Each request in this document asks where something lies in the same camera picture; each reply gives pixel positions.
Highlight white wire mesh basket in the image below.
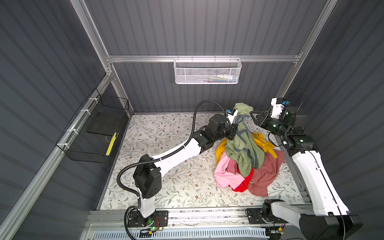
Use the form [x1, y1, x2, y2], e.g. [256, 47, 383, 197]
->
[173, 60, 242, 85]

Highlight markers in white basket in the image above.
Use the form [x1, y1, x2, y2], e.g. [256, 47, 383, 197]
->
[200, 75, 238, 84]

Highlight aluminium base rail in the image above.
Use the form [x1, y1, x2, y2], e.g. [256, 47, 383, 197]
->
[79, 205, 313, 240]

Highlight left aluminium side rail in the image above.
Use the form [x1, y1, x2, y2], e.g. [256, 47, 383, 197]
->
[1, 71, 113, 240]

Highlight black corrugated cable hose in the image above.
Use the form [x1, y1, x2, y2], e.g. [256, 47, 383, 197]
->
[116, 99, 227, 198]

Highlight yellow cloth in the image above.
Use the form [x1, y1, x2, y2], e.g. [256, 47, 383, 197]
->
[216, 133, 278, 164]

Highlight right aluminium frame post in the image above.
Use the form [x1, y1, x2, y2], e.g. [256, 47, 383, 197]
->
[276, 0, 338, 98]

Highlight yellow striped item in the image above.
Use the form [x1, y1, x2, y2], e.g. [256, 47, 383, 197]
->
[106, 132, 118, 156]

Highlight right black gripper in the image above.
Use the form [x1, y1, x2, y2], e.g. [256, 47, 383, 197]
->
[249, 110, 287, 139]

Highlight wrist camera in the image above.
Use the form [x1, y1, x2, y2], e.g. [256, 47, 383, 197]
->
[271, 98, 290, 119]
[226, 109, 238, 123]

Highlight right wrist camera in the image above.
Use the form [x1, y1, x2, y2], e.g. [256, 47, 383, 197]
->
[271, 98, 290, 119]

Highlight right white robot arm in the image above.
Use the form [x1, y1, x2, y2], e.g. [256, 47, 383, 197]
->
[251, 106, 363, 240]

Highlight red cloth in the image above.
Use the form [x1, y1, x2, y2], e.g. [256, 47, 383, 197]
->
[232, 168, 255, 193]

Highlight maroon cloth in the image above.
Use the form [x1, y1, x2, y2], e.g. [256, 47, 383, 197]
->
[248, 150, 285, 197]

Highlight olive green shirt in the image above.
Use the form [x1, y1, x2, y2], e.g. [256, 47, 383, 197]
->
[226, 103, 265, 177]

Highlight black wire basket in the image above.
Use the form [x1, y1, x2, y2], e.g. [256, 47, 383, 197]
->
[57, 90, 130, 164]

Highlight black flat pad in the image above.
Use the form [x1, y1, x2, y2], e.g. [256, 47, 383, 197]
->
[87, 113, 121, 137]

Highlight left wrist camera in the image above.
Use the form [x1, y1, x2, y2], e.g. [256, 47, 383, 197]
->
[226, 109, 238, 123]

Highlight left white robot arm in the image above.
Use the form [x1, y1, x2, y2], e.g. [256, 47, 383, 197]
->
[133, 110, 238, 219]

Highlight horizontal aluminium frame bar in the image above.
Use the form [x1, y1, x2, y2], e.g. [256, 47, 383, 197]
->
[106, 55, 301, 63]

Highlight aluminium corner frame post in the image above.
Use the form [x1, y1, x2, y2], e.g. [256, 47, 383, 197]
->
[70, 0, 134, 118]

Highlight pink grey-trimmed cloth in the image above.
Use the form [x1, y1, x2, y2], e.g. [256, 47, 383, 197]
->
[214, 151, 245, 189]

